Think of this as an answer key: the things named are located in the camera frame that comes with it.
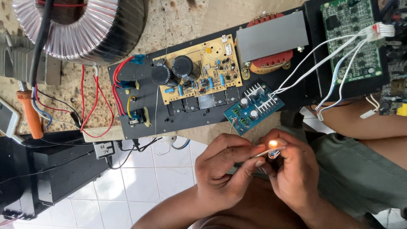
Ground long red loop wire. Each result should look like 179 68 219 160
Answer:
79 64 114 139

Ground red chassis wires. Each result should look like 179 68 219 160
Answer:
111 56 136 117

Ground dark circuit board yellow part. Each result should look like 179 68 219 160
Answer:
379 40 407 117

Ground thin black wires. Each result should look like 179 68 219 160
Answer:
36 89 84 128

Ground short yellow wire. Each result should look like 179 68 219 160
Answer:
127 95 137 118

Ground white wire bundle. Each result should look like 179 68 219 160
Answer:
269 32 374 122

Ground thin grey solder wire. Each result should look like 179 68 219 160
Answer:
154 0 170 138

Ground white phone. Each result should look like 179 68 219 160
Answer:
0 97 21 138

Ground blue and white wire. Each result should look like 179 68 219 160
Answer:
31 87 53 128

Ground thick black cable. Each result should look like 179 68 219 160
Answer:
29 0 55 88

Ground thin white wire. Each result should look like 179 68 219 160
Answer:
253 147 286 158

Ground white multi-pin connector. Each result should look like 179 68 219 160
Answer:
365 22 396 42

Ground person's right hand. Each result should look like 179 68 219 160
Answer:
259 128 320 217

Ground grey and red transformer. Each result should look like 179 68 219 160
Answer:
235 10 309 80

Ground person's bare leg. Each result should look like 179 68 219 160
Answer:
190 176 307 229
310 99 407 170

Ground grey metal heat sink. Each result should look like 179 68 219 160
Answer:
0 31 63 86

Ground grey labelled power plug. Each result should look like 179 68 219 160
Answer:
92 141 116 160

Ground person's green shorts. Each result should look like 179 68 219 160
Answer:
309 132 407 221

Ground black amplifier case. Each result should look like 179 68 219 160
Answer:
0 130 112 221

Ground blue crimp terminal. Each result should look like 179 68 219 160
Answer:
130 54 147 65
118 80 138 90
128 109 147 125

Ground small white plug connector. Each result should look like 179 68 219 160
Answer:
360 109 378 120

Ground black cylindrical capacitor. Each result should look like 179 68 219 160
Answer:
172 55 201 81
150 63 174 86

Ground yellow amplifier circuit board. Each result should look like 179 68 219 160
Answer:
152 43 243 106

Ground blue circuit board with heatsink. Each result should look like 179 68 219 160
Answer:
223 83 286 136

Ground black metal chassis plate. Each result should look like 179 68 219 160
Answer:
107 0 390 140

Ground person's left hand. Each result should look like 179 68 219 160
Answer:
195 133 266 210

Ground orange handled screwdriver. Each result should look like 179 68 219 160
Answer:
16 90 44 140

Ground green circuit board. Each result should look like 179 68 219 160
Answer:
320 0 384 84

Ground large toroidal copper transformer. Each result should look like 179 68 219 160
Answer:
12 0 149 66

